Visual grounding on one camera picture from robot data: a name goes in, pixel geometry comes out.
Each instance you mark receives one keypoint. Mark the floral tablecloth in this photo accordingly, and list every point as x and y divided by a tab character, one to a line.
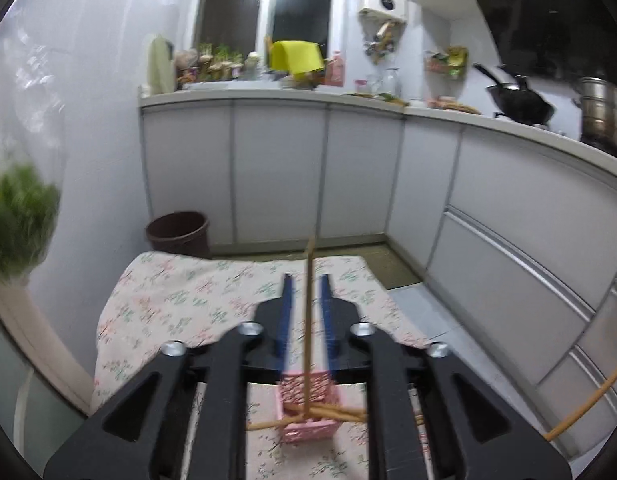
163	300

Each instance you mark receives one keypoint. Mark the clear bag of greens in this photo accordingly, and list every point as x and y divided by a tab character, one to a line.
18	210

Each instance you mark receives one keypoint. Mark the white kitchen countertop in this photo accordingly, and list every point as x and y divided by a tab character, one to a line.
288	97

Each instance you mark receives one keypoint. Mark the brown trash bin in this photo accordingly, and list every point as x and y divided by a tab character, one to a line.
178	235

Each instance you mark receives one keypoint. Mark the black wok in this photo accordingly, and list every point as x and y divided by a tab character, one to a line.
523	105

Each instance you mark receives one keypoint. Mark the pink perforated utensil holder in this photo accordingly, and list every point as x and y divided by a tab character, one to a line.
308	432

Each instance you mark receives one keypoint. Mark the water heater pipes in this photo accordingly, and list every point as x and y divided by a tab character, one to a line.
381	40

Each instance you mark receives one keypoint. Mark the clear glass pitcher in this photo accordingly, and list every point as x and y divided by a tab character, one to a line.
392	82

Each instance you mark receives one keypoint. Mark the green snack packet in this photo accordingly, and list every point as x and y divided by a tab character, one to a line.
457	60

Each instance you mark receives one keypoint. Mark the pink bottle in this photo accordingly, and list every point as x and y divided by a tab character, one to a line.
336	70

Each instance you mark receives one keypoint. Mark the white kitchen cabinet unit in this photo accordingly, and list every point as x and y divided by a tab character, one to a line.
278	170

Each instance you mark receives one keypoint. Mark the single wooden chopstick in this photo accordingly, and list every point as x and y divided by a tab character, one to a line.
588	404
309	310

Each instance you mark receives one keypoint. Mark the pale green cutting board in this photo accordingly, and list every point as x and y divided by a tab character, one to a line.
161	67

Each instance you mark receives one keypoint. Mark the yellow cloth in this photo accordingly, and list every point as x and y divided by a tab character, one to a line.
296	57

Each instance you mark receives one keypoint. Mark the olive door mat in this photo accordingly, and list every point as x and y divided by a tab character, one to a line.
393	270

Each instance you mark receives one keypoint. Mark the row of sprouting garlic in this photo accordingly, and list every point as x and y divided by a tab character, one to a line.
223	62

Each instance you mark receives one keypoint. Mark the bunch of wooden chopsticks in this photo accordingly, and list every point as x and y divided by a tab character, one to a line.
348	412

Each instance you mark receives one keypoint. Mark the dark window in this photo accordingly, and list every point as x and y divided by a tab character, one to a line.
228	5

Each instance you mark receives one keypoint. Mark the black range hood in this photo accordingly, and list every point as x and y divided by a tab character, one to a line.
553	15

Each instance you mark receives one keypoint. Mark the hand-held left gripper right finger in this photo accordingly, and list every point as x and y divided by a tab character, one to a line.
327	310

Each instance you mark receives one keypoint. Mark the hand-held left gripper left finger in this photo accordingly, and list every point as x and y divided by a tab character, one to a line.
287	310

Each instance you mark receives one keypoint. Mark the steel steamer pot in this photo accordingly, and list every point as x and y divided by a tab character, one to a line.
603	115

